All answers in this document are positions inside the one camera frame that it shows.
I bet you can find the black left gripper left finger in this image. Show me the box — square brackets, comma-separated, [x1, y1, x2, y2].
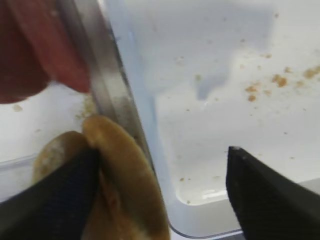
[0, 148, 100, 240]

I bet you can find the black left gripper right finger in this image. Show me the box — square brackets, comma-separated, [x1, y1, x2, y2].
[225, 146, 320, 240]

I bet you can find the bun slice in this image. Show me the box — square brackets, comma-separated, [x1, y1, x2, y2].
[32, 131, 89, 184]
[82, 115, 170, 240]

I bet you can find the red tomato slice rear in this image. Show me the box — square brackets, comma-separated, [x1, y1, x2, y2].
[0, 0, 91, 104]

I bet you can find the clear holder lower left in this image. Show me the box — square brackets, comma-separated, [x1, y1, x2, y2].
[0, 154, 36, 171]

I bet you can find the white metal tray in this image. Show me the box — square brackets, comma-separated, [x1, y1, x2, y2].
[100, 0, 320, 240]

